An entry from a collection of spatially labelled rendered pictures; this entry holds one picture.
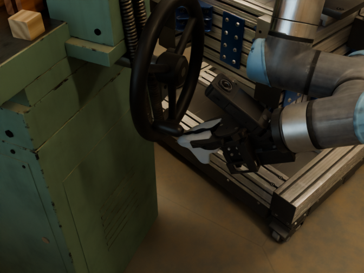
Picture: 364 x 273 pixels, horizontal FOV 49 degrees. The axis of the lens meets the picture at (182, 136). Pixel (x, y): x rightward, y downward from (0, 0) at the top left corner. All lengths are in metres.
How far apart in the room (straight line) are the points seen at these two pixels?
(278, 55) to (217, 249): 0.92
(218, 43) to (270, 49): 0.73
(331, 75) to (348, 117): 0.11
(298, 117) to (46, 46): 0.43
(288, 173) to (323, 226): 0.27
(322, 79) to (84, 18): 0.41
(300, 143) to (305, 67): 0.13
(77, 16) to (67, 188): 0.37
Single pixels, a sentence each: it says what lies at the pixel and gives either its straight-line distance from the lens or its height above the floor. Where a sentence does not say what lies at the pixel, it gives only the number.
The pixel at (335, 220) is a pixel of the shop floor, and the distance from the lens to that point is 1.62.
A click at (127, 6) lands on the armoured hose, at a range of 0.73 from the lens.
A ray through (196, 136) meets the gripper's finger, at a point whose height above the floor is 0.76.
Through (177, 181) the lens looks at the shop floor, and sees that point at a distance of 1.64.
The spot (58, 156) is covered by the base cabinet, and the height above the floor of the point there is 0.65.
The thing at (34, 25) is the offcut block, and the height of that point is 0.92.
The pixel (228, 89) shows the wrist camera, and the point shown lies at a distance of 0.64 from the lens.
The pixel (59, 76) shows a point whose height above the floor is 0.82.
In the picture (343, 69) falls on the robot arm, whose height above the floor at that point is 0.89.
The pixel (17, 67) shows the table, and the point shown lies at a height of 0.88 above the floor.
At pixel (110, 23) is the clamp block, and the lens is 0.71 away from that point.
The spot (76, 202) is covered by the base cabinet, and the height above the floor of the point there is 0.50.
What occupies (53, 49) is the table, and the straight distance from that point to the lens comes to 0.75.
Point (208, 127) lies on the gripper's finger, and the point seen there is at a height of 0.77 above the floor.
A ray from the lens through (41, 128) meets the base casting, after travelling 0.78.
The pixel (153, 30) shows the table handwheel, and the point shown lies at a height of 0.93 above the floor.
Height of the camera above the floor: 1.22
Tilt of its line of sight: 41 degrees down
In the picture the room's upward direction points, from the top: straight up
